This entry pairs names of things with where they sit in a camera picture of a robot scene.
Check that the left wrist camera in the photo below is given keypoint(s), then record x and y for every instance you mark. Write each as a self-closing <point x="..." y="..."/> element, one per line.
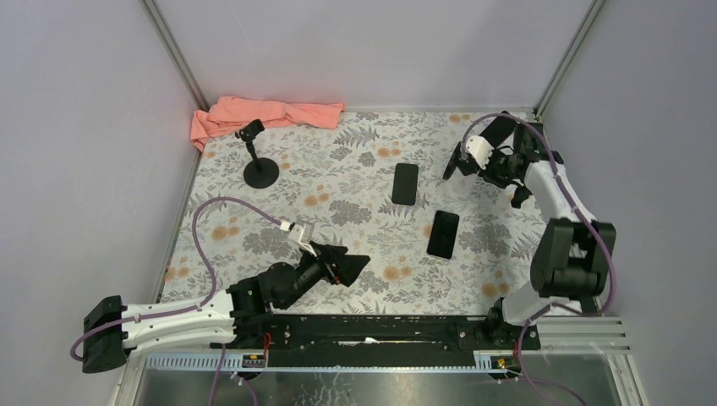
<point x="300" y="234"/>

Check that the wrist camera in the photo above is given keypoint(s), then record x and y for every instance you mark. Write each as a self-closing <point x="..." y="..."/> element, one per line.
<point x="300" y="234"/>
<point x="480" y="151"/>

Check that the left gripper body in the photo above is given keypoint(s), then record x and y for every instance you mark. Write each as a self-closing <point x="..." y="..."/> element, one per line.
<point x="330" y="264"/>

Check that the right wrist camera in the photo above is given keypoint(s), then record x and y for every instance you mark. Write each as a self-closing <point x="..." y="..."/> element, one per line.
<point x="480" y="151"/>

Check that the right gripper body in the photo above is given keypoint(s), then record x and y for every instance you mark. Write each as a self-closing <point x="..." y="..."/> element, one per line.
<point x="497" y="171"/>

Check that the black round-base stand left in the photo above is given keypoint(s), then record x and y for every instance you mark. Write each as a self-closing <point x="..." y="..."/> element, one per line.
<point x="260" y="172"/>

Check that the aluminium frame profile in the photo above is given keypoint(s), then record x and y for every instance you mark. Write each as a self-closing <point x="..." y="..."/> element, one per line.
<point x="559" y="334"/>

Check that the purple phone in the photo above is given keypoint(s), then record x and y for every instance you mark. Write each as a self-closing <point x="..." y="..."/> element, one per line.
<point x="498" y="131"/>

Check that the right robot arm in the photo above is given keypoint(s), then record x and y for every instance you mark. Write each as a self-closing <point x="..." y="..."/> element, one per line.
<point x="573" y="257"/>

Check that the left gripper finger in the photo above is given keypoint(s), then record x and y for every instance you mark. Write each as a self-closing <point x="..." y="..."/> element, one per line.
<point x="347" y="264"/>
<point x="347" y="276"/>

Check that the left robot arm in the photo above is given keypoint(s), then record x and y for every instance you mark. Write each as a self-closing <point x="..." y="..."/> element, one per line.
<point x="114" y="332"/>

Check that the pink cloth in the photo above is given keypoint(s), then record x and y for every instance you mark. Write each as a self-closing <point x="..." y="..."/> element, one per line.
<point x="231" y="113"/>

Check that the black phone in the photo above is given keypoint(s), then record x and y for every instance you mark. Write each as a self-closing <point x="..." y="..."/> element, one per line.
<point x="405" y="184"/>
<point x="443" y="235"/>

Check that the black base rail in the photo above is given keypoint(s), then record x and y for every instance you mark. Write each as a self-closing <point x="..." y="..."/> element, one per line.
<point x="307" y="341"/>

